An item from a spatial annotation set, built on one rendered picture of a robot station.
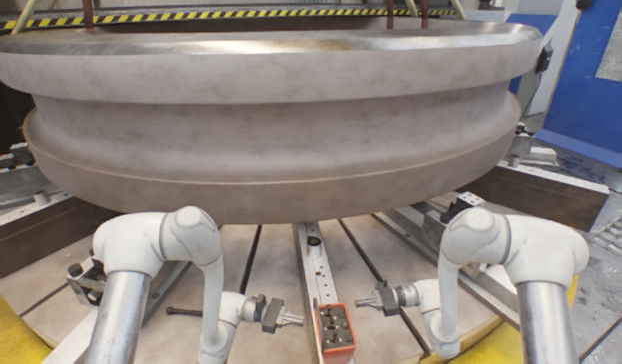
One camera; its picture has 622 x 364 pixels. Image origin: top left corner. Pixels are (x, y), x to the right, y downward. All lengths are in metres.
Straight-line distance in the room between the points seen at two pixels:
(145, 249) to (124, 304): 0.13
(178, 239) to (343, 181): 0.94
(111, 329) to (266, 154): 1.05
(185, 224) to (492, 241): 0.76
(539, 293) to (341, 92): 1.01
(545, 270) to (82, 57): 1.84
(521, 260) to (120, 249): 0.98
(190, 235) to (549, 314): 0.85
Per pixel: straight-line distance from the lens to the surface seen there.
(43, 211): 2.83
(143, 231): 0.90
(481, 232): 0.83
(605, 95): 5.88
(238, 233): 2.52
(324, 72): 1.36
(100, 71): 1.68
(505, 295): 2.19
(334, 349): 1.26
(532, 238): 0.89
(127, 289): 0.88
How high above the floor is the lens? 1.89
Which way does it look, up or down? 28 degrees down
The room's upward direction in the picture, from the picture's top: straight up
